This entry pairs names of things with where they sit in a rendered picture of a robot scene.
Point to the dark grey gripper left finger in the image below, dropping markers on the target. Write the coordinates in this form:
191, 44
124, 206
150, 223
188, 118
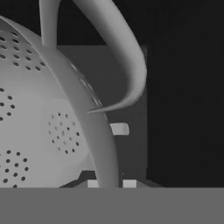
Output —
87, 178

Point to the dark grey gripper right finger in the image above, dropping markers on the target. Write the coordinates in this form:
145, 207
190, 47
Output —
129, 182

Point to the white colander with holes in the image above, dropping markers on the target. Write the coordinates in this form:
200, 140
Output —
35, 116

